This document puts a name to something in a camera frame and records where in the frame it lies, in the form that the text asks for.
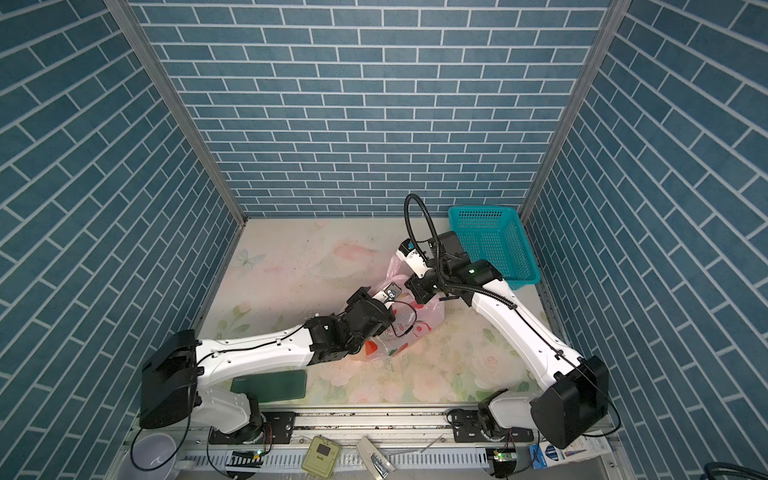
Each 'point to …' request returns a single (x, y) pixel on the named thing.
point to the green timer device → (321, 457)
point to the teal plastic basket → (497, 235)
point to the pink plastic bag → (413, 320)
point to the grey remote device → (375, 461)
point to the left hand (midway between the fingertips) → (381, 298)
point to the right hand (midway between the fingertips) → (406, 279)
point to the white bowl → (152, 457)
